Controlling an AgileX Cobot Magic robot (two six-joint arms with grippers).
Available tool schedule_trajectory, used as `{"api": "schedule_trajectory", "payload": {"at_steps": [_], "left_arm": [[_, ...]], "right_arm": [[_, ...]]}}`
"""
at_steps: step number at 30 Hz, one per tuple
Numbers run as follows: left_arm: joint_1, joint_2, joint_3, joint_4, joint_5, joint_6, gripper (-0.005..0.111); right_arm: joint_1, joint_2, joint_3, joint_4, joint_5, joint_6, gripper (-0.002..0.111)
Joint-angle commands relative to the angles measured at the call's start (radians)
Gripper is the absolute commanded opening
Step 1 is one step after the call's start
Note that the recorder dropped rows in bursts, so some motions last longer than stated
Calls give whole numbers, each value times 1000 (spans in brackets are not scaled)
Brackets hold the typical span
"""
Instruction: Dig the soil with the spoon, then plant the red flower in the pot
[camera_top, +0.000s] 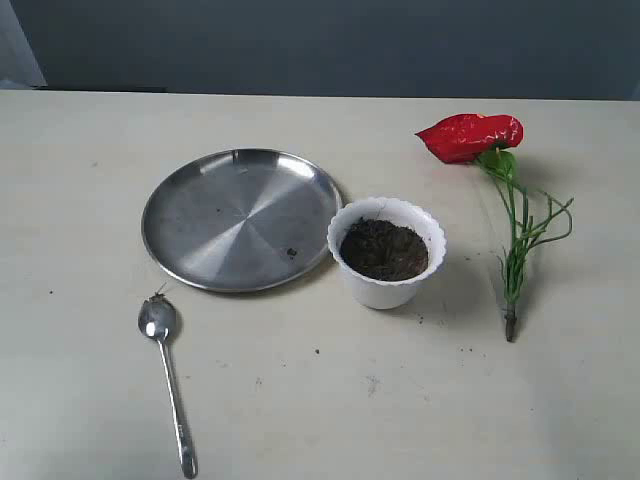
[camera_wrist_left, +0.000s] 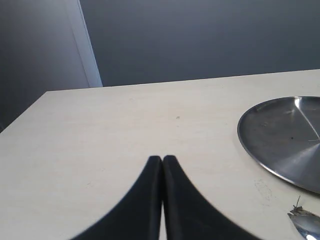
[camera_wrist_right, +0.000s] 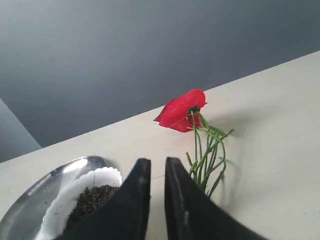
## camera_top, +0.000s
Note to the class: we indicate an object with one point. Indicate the steel spoon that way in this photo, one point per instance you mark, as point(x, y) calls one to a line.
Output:
point(157, 320)

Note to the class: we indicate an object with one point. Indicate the red artificial flower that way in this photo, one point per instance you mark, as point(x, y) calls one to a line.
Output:
point(486, 142)

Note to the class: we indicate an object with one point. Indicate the dark soil in pot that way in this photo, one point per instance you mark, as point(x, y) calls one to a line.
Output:
point(381, 250)

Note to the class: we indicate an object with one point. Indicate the white scalloped flower pot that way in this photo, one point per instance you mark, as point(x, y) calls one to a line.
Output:
point(379, 294)

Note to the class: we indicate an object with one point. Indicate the round steel plate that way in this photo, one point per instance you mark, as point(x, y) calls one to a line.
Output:
point(240, 221)

